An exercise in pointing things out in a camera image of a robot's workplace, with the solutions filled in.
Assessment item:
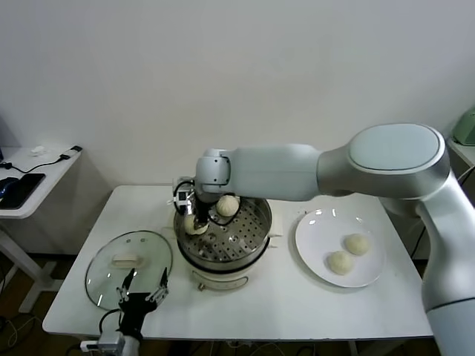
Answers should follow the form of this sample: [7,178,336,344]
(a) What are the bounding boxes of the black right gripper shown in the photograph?
[195,192,216,233]

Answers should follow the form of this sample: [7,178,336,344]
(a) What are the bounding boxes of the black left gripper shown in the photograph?
[115,266,170,331]

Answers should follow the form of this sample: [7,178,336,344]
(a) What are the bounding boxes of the white steamed baozi bun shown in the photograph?
[344,233,371,257]
[183,214,209,237]
[326,251,354,276]
[216,196,241,217]

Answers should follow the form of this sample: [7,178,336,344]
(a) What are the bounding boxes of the glass lid with white handle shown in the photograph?
[85,230,174,312]

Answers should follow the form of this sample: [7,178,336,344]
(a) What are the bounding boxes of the stainless steel steamer basket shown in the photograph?
[163,198,285,265]

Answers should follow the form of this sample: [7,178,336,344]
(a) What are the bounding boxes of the white round plate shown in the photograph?
[295,208,386,289]

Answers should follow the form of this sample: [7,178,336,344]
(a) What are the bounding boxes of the white side desk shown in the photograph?
[0,146,83,316]

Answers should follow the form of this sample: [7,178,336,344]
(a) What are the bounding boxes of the black phone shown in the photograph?
[0,173,46,211]

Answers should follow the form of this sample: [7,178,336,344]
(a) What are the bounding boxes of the blue computer mouse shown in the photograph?
[0,177,19,198]

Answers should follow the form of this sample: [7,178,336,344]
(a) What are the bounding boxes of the white shelf desk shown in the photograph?
[446,137,475,168]

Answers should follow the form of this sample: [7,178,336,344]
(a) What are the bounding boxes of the pale green appliance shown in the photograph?
[453,106,475,146]

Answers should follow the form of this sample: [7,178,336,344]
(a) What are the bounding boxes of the black charger cable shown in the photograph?
[0,146,82,174]

